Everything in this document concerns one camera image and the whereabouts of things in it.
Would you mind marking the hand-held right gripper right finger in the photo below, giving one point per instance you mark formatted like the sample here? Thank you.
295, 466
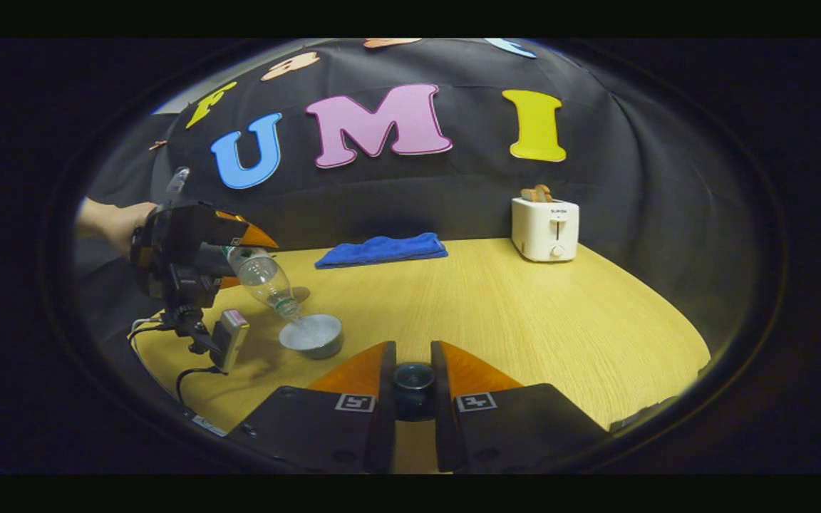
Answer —
442, 406

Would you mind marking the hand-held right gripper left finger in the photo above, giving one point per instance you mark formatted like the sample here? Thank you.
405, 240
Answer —
385, 399

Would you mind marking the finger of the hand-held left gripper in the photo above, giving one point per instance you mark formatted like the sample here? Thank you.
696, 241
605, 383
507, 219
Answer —
239, 234
229, 283

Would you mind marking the clear plastic water bottle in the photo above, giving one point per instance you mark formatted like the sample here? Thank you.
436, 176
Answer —
268, 281

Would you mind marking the grey power bank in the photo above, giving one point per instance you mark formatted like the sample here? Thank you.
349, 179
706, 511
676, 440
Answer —
229, 340

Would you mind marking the folded blue towel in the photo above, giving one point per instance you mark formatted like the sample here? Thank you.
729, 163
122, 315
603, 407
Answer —
382, 249

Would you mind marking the white toaster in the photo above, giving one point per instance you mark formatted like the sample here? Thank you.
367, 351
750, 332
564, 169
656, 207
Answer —
544, 231

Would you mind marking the toasted bread slice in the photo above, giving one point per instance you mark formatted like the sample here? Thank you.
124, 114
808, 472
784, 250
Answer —
528, 194
543, 192

